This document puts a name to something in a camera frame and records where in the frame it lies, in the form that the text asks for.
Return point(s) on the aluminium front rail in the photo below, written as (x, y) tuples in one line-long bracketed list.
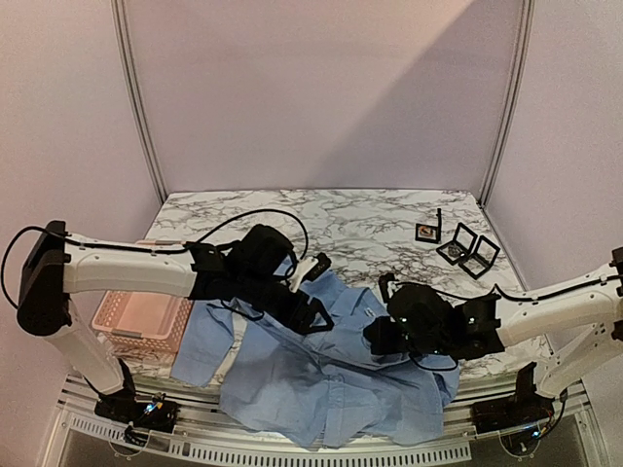
[(204, 435)]

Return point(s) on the pink plastic basket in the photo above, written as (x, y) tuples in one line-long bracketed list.
[(149, 321)]

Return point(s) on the orange portrait round brooch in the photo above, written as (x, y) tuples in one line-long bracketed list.
[(427, 232)]

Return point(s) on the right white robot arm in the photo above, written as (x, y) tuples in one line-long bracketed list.
[(420, 321)]

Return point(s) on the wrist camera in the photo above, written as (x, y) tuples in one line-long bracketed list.
[(387, 287), (310, 269)]

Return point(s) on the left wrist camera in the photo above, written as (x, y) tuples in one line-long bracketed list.
[(310, 269)]

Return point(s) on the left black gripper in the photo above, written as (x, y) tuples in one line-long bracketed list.
[(301, 321)]

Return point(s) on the open black frame box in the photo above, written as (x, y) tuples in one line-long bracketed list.
[(480, 252)]

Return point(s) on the upright black frame box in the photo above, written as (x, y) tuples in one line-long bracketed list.
[(437, 226)]

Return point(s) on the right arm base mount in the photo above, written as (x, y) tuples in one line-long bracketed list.
[(533, 414)]

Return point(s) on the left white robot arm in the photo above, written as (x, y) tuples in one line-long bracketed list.
[(261, 270)]

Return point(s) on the blue button-up shirt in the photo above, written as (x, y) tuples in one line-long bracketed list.
[(321, 365)]

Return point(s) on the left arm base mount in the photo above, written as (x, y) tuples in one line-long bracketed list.
[(140, 415)]

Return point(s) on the left aluminium corner post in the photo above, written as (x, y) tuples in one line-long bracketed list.
[(135, 98)]

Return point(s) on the aluminium corner post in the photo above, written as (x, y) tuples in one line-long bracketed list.
[(510, 100), (135, 98)]

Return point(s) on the right aluminium corner post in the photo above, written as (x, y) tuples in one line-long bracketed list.
[(510, 100)]

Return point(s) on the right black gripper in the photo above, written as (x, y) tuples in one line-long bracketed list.
[(381, 338)]

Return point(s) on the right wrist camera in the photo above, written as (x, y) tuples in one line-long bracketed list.
[(387, 287)]

